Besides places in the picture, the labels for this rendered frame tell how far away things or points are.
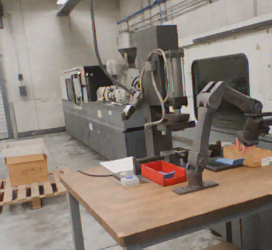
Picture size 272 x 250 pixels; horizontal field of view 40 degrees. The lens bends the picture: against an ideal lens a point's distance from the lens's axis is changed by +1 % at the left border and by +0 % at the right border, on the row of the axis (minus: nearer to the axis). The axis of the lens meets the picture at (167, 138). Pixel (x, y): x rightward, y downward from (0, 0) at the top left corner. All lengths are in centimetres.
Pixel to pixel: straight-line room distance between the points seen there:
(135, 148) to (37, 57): 645
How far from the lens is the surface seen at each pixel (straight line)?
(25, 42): 1104
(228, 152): 202
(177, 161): 194
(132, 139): 507
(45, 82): 1101
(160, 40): 198
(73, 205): 211
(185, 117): 192
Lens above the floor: 140
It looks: 10 degrees down
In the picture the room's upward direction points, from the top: 5 degrees counter-clockwise
